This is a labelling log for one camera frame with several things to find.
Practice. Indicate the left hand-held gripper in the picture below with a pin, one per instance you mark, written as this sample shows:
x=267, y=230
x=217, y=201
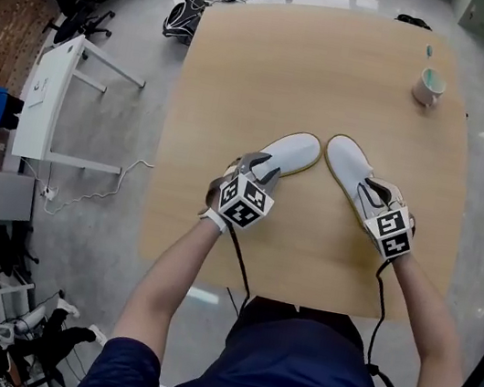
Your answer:
x=243, y=199

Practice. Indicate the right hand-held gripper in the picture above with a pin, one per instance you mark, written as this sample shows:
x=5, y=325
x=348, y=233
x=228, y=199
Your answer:
x=390, y=232

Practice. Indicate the white slipper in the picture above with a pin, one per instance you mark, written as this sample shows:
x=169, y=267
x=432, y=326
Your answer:
x=296, y=151
x=345, y=160

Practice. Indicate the person's right forearm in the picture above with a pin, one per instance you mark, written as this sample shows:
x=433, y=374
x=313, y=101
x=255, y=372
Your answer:
x=427, y=327

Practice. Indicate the person's left forearm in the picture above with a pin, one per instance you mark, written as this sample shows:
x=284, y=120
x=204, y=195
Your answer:
x=161, y=280

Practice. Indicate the wooden table with white legs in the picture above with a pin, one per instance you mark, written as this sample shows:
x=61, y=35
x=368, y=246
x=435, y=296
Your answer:
x=314, y=75

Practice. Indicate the white mug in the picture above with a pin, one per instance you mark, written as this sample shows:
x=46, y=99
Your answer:
x=424, y=92

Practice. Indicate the toothbrush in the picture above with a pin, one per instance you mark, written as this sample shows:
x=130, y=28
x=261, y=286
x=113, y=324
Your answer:
x=428, y=51

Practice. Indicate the black backpack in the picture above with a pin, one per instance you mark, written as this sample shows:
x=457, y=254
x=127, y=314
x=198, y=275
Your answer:
x=182, y=20

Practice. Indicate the black gear pile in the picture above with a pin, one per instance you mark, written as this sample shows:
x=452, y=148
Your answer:
x=414, y=20

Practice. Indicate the person's navy shirt torso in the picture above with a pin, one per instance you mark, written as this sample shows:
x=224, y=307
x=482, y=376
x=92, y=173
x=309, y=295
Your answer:
x=283, y=380

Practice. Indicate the white power strip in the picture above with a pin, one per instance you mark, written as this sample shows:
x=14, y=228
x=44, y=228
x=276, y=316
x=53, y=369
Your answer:
x=49, y=192

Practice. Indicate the white small desk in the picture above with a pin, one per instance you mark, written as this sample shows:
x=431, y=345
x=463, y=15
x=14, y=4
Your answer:
x=43, y=125

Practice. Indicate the white paper sheet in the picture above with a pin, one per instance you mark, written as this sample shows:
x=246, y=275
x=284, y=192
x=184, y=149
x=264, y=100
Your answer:
x=39, y=92

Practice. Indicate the black office chair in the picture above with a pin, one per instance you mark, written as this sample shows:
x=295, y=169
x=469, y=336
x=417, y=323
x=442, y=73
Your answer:
x=71, y=5

